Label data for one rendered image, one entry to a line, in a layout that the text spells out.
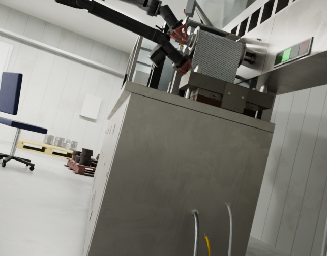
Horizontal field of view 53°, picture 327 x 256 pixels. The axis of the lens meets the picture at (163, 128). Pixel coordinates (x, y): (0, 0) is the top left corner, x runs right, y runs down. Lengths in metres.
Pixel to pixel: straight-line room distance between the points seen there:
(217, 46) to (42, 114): 7.07
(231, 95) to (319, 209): 2.17
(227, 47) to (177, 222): 0.89
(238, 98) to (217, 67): 0.28
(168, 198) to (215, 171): 0.22
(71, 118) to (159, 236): 7.36
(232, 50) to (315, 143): 2.04
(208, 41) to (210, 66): 0.13
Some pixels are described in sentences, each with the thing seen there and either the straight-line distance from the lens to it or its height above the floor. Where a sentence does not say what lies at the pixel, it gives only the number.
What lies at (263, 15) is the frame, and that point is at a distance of 1.96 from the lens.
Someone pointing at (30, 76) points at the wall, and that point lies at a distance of 8.47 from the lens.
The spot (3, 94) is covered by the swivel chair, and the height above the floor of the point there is 0.87.
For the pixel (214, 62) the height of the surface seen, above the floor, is 1.15.
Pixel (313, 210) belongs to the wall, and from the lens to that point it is 3.47.
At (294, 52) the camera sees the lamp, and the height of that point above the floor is 1.18.
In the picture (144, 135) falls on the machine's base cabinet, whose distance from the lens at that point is 1.29.
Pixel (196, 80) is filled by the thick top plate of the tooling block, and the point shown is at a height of 1.00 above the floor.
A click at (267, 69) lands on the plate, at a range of 1.63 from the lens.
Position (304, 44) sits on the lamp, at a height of 1.19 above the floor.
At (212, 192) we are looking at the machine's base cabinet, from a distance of 1.38.
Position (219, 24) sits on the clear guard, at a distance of 2.64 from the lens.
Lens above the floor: 0.67
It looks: 4 degrees up
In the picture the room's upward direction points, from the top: 14 degrees clockwise
